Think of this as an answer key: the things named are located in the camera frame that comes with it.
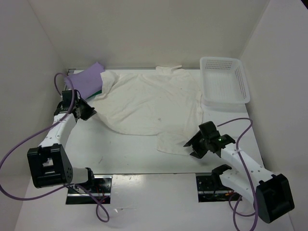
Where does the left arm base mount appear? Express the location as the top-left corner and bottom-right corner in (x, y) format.
(65, 175), (112, 205)

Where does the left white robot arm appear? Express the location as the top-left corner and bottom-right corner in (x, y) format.
(27, 90), (96, 193)

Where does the green t shirt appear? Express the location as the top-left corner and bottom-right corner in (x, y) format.
(87, 90), (102, 99)

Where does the white plastic basket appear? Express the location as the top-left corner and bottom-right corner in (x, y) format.
(200, 57), (250, 107)

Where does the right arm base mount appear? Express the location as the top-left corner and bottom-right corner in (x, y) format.
(195, 173), (239, 203)

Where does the white cloth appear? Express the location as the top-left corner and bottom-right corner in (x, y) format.
(93, 66), (203, 155)

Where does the purple t shirt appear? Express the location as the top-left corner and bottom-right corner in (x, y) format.
(64, 62), (105, 99)

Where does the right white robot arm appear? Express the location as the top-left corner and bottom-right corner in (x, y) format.
(185, 121), (295, 223)

